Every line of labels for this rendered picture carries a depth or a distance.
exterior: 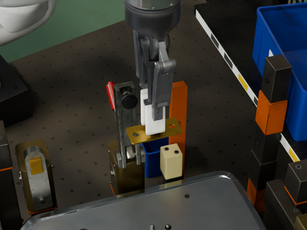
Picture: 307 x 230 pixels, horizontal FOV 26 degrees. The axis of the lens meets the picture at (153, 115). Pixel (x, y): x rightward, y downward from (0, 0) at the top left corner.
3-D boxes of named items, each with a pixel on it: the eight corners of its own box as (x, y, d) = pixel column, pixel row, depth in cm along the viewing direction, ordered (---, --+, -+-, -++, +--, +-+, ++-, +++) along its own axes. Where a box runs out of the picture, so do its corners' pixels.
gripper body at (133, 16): (116, -16, 90) (119, 40, 96) (134, 17, 84) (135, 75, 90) (168, -25, 92) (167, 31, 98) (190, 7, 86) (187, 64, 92)
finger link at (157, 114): (160, 88, 97) (167, 101, 95) (160, 115, 101) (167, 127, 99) (150, 91, 97) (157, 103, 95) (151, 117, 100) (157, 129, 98)
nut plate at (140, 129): (132, 145, 102) (131, 139, 101) (125, 129, 105) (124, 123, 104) (183, 133, 104) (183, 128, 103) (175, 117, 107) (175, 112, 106)
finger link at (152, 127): (163, 93, 99) (165, 96, 99) (163, 128, 104) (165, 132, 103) (144, 97, 98) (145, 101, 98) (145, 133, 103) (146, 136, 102)
